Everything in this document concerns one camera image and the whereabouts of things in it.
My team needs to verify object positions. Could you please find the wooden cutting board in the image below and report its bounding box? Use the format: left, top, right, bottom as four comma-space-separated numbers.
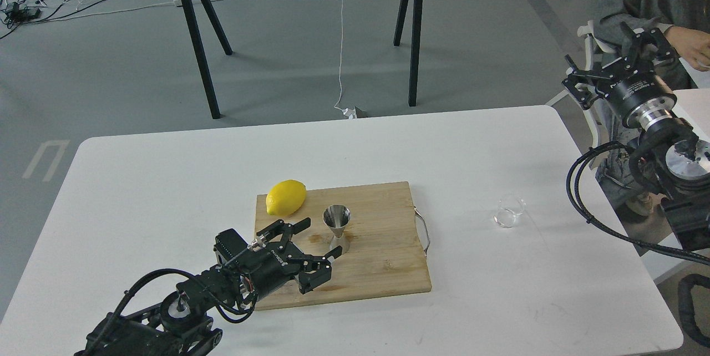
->
256, 181, 432, 311

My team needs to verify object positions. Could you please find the small clear glass cup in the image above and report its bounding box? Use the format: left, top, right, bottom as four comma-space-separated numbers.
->
493, 194, 526, 228

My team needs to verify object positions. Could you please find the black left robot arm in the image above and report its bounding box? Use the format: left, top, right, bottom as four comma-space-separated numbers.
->
79, 218, 343, 355

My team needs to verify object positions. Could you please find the yellow lemon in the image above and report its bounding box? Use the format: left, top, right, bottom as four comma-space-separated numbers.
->
265, 180, 307, 217

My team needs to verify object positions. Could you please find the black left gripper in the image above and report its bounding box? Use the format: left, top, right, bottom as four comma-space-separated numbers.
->
236, 217, 343, 302

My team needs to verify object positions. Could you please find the white side table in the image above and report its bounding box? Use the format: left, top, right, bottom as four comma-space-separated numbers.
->
641, 58, 709, 284

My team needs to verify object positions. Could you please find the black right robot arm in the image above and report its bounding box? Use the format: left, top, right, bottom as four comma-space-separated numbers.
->
563, 23, 709, 265

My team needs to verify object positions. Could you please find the white office chair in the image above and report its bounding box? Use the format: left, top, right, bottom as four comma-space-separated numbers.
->
546, 20, 616, 148

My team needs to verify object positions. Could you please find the white hanging cable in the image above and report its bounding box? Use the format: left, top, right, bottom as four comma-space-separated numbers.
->
333, 0, 358, 120

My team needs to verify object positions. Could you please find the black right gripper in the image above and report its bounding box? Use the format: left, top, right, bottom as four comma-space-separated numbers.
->
561, 22, 678, 128

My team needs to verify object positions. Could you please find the person in grey hoodie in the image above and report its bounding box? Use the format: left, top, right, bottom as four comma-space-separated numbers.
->
594, 0, 709, 220

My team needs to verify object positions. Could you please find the steel jigger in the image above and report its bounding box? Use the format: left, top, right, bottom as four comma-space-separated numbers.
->
323, 204, 351, 254

